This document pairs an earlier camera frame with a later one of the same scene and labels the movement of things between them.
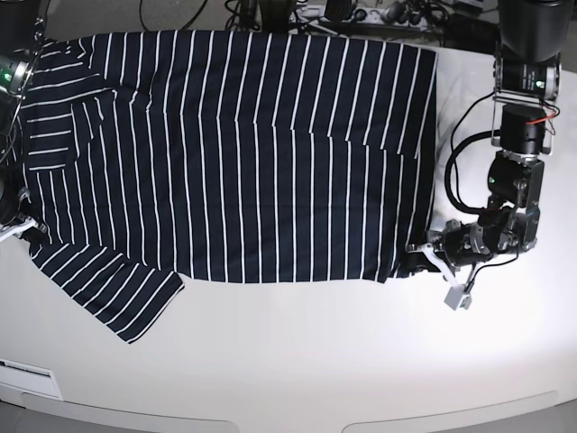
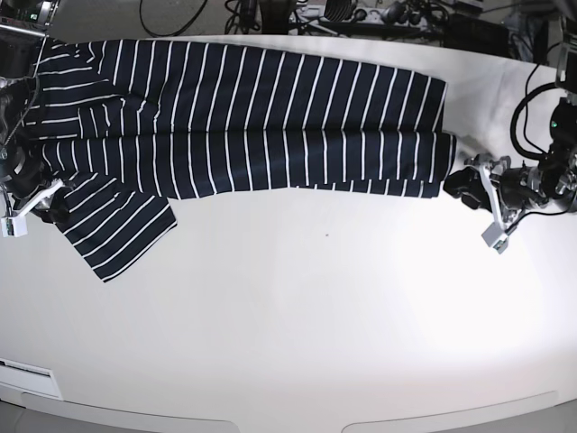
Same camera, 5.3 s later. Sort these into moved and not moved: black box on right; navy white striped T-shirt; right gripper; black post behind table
Moved: navy white striped T-shirt; right gripper
Not moved: black post behind table; black box on right
